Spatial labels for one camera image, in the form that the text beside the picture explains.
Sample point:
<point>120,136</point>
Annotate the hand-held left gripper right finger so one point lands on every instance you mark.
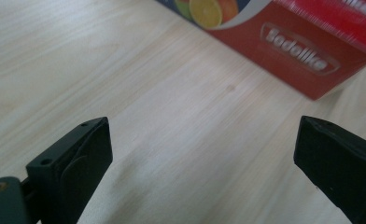
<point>340,165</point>

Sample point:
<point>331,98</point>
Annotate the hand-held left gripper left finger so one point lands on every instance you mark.
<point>69,168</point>

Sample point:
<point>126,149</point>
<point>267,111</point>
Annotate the red fruit-print carton box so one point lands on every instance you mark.
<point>284,46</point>

